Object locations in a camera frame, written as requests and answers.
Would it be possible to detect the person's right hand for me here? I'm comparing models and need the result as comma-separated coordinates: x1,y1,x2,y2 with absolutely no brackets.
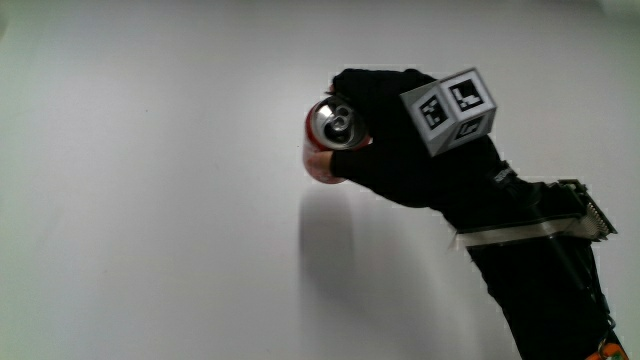
329,66,517,215

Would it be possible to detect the red cola can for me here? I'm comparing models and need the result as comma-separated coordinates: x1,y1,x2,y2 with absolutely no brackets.
302,95,374,185

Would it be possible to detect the person's right forearm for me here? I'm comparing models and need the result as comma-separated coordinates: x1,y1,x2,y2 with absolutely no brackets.
442,162,629,360

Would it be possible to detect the grey wrist circuit board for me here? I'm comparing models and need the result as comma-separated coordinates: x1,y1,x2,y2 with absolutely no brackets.
453,178,618,249

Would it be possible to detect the orange clip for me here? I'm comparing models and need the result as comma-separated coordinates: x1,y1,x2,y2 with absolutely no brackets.
584,338,630,360

